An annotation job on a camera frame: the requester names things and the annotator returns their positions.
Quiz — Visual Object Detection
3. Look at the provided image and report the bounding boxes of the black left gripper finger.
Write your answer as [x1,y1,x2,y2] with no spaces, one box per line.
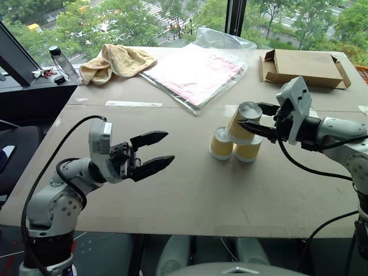
[129,131,169,151]
[133,155,176,183]

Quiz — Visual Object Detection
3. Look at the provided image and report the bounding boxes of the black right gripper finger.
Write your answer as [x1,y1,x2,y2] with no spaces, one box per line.
[256,101,281,117]
[237,121,278,142]

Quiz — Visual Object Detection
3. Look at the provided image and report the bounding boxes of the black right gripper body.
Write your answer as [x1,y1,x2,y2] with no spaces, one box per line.
[268,101,294,143]

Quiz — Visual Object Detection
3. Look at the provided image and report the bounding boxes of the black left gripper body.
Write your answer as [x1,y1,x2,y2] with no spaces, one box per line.
[109,141,142,181]

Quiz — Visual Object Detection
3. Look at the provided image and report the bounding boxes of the yellow white paper cup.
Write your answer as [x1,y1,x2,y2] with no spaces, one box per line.
[225,101,263,145]
[233,135,263,163]
[209,126,234,161]

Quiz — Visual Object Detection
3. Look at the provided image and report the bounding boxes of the clear tape strip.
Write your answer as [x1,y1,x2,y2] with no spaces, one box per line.
[104,99,163,108]

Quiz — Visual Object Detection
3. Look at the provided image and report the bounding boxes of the flat brown cardboard box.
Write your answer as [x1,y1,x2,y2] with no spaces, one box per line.
[258,48,352,91]

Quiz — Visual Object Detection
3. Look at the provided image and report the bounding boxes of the clear plastic bag pink sheets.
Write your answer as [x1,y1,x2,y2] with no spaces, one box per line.
[139,26,258,116]

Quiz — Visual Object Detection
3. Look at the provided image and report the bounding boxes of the yellow terry towel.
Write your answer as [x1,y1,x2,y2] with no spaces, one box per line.
[79,43,159,86]

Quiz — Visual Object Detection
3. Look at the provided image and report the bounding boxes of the grey rounded robot leg shell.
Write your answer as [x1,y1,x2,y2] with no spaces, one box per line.
[235,237,271,267]
[156,235,191,276]

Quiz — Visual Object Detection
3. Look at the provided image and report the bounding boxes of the metal table leg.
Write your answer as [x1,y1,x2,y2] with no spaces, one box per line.
[132,233,145,276]

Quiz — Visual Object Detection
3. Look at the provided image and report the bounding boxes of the brown wicker basket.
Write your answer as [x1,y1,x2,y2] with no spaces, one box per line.
[354,65,368,85]

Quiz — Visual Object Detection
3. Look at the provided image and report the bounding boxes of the black chair seat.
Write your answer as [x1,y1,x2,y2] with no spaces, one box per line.
[0,124,44,198]

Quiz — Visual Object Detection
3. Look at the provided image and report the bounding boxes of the black side desk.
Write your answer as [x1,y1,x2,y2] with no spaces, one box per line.
[0,68,81,127]

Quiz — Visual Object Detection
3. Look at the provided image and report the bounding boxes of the clear water bottle black cap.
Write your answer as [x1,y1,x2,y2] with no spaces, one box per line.
[48,45,77,77]

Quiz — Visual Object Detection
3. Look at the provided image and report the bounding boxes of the red and white keyring clutter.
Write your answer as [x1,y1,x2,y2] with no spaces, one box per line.
[30,67,59,79]

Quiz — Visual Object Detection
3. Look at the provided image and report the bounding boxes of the grey robot torso shell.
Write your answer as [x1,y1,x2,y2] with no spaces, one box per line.
[171,262,306,276]

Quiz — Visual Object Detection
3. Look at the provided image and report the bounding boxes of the black slanted panel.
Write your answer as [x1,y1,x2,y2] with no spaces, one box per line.
[0,21,44,87]

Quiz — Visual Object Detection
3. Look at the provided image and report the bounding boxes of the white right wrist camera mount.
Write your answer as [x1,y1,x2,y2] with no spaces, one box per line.
[275,75,313,145]

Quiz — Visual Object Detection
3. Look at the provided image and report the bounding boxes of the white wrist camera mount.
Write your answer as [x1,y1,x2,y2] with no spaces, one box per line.
[275,75,313,145]
[88,118,122,185]

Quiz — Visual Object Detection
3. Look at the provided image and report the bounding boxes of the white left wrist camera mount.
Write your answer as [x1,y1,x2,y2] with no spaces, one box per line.
[88,118,122,185]

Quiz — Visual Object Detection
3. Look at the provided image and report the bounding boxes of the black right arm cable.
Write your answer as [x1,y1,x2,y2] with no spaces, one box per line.
[274,117,368,182]

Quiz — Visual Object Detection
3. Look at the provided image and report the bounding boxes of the short thick black arm cable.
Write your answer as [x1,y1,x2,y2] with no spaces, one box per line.
[56,158,88,208]

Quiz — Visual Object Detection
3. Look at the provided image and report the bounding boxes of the black window frame post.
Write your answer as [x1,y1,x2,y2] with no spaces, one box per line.
[224,0,247,39]

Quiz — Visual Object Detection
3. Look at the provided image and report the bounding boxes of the black cable under table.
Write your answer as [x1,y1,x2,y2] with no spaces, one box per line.
[300,210,360,276]

